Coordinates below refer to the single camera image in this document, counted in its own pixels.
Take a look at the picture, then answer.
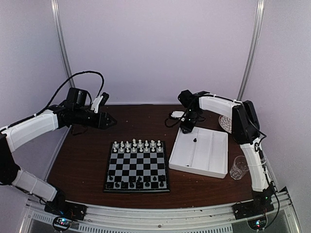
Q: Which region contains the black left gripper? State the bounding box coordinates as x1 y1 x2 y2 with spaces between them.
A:
74 108 117 130

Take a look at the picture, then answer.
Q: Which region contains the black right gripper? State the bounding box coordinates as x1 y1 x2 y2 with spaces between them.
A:
181 108 201 133

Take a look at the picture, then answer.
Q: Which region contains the white plastic compartment tray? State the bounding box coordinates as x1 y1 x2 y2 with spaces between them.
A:
169 127 228 179

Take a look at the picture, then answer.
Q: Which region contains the black white chess board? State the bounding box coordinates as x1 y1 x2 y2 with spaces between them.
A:
103 143 170 193

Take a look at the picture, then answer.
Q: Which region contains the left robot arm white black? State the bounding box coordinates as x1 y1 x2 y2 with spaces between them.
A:
0 88 117 216

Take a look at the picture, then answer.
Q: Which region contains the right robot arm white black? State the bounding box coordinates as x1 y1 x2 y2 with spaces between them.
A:
178 90 273 215

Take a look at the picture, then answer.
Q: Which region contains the white chess pieces row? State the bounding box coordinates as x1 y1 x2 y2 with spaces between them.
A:
110 139 165 153

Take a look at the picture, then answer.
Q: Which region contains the patterned ceramic plate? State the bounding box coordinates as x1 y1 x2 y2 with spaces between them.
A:
219 116 232 133

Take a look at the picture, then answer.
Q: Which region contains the clear drinking glass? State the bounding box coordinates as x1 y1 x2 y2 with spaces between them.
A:
230 156 249 180

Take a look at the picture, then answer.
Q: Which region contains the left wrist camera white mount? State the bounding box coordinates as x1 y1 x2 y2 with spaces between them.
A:
90 92 109 113

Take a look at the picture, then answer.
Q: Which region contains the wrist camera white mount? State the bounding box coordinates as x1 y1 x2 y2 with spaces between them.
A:
170 111 185 119
90 92 109 113

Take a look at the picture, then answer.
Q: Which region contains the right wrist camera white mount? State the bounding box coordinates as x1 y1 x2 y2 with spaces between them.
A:
170 111 185 119

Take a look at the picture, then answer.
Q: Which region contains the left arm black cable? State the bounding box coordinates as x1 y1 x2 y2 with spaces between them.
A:
34 70 105 117

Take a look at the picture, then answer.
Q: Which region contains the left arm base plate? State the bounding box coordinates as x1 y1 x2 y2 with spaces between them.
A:
44 201 87 220

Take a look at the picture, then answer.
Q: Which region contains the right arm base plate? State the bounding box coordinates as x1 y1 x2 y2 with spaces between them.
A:
232 200 275 220

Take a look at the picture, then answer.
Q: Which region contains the left aluminium frame post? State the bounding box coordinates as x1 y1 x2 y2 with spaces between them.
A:
51 0 72 78

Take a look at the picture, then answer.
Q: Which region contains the aluminium frame post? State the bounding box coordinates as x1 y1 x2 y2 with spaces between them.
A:
237 0 265 100
51 0 72 78

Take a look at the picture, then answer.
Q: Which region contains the right aluminium frame post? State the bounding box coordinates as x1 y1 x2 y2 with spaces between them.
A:
237 0 265 100

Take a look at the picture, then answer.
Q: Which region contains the front aluminium rail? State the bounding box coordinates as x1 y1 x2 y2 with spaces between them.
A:
24 191 297 233

